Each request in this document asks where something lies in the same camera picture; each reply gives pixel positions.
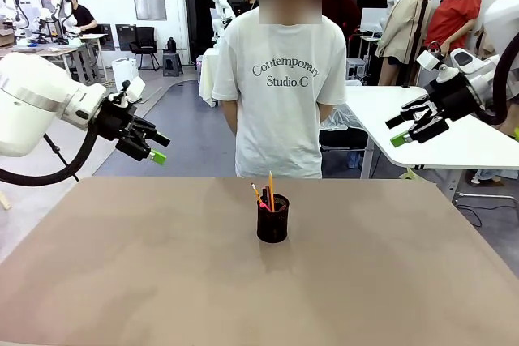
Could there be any black tripod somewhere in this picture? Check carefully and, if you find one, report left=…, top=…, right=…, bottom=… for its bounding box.
left=403, top=0, right=431, bottom=88

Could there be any grey work desk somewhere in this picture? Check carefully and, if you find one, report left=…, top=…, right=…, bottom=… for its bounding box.
left=0, top=32, right=111, bottom=83

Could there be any person in black shirt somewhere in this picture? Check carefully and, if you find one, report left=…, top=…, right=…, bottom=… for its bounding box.
left=66, top=0, right=100, bottom=32

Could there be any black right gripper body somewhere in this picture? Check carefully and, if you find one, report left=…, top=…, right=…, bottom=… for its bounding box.
left=424, top=73, right=487, bottom=123

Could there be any white robot with black cables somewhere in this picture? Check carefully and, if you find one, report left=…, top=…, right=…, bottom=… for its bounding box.
left=37, top=0, right=79, bottom=45

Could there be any person in white t-shirt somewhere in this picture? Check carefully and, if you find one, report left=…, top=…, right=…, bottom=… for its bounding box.
left=211, top=0, right=348, bottom=180

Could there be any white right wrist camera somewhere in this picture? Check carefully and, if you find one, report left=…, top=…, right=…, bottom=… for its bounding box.
left=416, top=47, right=462, bottom=85

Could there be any person's right forearm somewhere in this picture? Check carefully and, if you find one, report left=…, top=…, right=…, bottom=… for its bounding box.
left=221, top=99, right=240, bottom=135

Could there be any table with white cloth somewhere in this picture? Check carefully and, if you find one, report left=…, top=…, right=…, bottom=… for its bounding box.
left=198, top=47, right=222, bottom=109

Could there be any black office chair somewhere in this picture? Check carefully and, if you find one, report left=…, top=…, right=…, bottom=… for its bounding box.
left=129, top=26, right=161, bottom=72

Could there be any mannequin with dark red top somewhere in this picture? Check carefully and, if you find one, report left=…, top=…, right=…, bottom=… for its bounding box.
left=322, top=0, right=362, bottom=40

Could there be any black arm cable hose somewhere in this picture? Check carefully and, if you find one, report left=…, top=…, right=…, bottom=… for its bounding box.
left=0, top=120, right=101, bottom=187
left=481, top=32, right=519, bottom=127

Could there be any white air purifier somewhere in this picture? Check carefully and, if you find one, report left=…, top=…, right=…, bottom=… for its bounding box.
left=110, top=58, right=141, bottom=94

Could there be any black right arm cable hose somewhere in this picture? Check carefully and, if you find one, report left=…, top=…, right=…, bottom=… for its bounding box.
left=481, top=32, right=519, bottom=127

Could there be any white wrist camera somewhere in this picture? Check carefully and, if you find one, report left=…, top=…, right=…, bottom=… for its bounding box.
left=416, top=47, right=462, bottom=85
left=109, top=76, right=147, bottom=109

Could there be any black mesh pen holder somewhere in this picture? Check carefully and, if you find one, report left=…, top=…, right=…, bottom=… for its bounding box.
left=256, top=193, right=291, bottom=244

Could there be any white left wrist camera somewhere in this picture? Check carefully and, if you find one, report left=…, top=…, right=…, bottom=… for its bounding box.
left=109, top=76, right=147, bottom=109

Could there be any mannequin with beige jacket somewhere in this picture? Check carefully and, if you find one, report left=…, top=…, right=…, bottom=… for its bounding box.
left=374, top=0, right=435, bottom=86

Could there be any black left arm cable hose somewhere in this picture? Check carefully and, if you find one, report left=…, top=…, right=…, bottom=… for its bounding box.
left=0, top=120, right=101, bottom=187

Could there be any black plastic stool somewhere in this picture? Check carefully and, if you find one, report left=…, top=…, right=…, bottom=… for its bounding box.
left=162, top=49, right=185, bottom=78

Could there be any person in red shirt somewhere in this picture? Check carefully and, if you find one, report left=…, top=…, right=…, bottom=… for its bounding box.
left=421, top=0, right=484, bottom=58

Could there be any black stand rod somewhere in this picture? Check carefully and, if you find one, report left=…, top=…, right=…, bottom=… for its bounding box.
left=41, top=132, right=80, bottom=183

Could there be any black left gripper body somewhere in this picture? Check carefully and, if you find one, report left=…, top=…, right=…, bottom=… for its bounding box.
left=96, top=96, right=138, bottom=145

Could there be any person's left forearm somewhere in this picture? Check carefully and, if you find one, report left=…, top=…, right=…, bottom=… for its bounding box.
left=317, top=101, right=336, bottom=125

